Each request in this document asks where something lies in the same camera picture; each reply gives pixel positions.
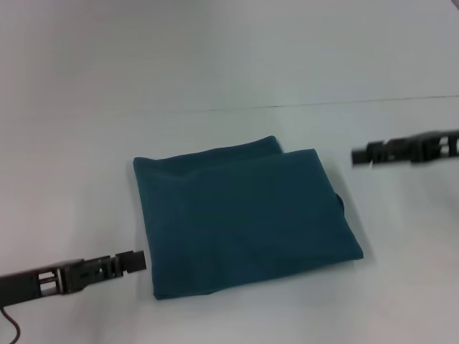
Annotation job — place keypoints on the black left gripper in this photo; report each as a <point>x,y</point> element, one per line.
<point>32,283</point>

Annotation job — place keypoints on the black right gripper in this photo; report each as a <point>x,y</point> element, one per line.
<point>435,147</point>

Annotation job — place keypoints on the teal blue t-shirt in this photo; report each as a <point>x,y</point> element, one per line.
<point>244,222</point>

